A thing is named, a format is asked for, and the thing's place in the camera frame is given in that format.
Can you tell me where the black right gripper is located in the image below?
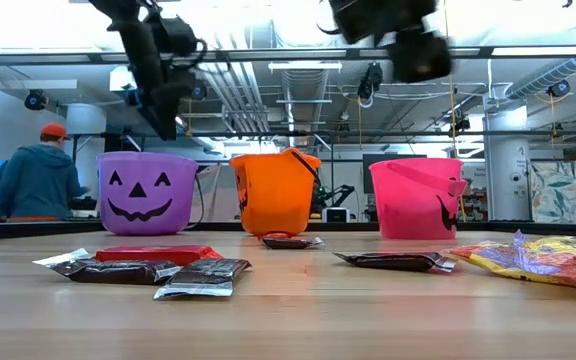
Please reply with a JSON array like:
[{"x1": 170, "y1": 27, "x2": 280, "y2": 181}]
[{"x1": 386, "y1": 28, "x2": 454, "y2": 85}]

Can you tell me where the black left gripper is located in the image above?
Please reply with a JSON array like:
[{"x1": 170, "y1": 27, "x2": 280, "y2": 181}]
[{"x1": 127, "y1": 69, "x2": 197, "y2": 142}]

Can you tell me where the dark brown Hershey's candy bar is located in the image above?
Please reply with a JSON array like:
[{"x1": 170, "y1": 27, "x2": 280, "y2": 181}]
[
  {"x1": 152, "y1": 257, "x2": 253, "y2": 302},
  {"x1": 32, "y1": 247, "x2": 183, "y2": 286},
  {"x1": 332, "y1": 251, "x2": 458, "y2": 274},
  {"x1": 259, "y1": 235, "x2": 326, "y2": 251}
]

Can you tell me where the white ceiling air unit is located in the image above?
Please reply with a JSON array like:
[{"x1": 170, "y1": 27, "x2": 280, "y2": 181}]
[{"x1": 109, "y1": 67, "x2": 142, "y2": 94}]

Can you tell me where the purple pumpkin-face bucket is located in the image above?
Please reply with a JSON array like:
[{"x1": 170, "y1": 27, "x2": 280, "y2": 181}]
[{"x1": 95, "y1": 151, "x2": 200, "y2": 237}]

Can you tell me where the white ceiling light fixture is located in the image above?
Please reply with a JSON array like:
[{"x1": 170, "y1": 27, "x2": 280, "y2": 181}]
[{"x1": 267, "y1": 60, "x2": 343, "y2": 74}]

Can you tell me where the black overhead crossbar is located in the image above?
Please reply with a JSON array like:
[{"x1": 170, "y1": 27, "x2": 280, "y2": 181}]
[{"x1": 0, "y1": 45, "x2": 576, "y2": 67}]

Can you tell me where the orange pumpkin-face bucket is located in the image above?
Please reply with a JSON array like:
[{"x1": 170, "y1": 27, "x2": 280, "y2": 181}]
[{"x1": 228, "y1": 146, "x2": 323, "y2": 238}]

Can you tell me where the person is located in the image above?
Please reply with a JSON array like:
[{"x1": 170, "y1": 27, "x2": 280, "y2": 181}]
[{"x1": 0, "y1": 122, "x2": 92, "y2": 224}]

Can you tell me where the white round column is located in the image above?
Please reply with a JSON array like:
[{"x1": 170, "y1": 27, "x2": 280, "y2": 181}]
[{"x1": 482, "y1": 94, "x2": 533, "y2": 222}]

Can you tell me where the pink pumpkin-face bucket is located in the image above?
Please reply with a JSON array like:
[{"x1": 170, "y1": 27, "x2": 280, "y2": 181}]
[{"x1": 368, "y1": 157, "x2": 469, "y2": 241}]

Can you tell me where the patterned partition screen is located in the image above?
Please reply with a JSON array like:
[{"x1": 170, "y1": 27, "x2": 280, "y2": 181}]
[{"x1": 530, "y1": 159, "x2": 576, "y2": 225}]

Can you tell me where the black ceiling-mounted camera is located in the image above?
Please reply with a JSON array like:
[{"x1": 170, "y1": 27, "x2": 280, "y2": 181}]
[
  {"x1": 190, "y1": 79, "x2": 209, "y2": 102},
  {"x1": 356, "y1": 61, "x2": 385, "y2": 101},
  {"x1": 547, "y1": 78, "x2": 572, "y2": 99},
  {"x1": 22, "y1": 88, "x2": 49, "y2": 112}
]

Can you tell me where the yellow power cord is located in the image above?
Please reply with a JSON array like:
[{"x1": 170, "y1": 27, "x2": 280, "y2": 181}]
[{"x1": 441, "y1": 0, "x2": 468, "y2": 224}]

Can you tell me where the black wall screen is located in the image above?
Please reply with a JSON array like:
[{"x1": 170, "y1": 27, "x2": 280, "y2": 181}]
[{"x1": 361, "y1": 153, "x2": 429, "y2": 196}]

